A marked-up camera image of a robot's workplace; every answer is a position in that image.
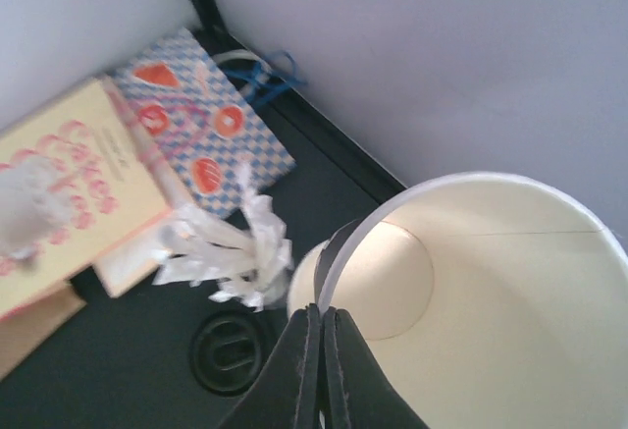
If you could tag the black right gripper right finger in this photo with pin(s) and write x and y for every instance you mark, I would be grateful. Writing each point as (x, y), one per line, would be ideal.
(355, 391)

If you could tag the blue checkered paper bag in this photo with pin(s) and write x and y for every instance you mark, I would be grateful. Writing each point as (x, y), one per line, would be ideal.
(202, 125)

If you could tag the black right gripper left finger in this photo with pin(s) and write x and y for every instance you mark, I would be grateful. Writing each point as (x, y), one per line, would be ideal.
(285, 395)

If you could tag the brown flat paper bag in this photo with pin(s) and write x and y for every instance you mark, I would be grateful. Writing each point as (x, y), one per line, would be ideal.
(26, 328)

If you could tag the cup of white straws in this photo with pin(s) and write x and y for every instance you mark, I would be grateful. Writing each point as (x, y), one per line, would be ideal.
(250, 266)

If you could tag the black printed paper cup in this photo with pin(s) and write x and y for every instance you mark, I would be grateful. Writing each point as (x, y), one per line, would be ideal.
(489, 300)

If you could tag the cakes printed paper bag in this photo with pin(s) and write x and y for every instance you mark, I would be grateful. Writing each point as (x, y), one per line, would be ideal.
(73, 189)

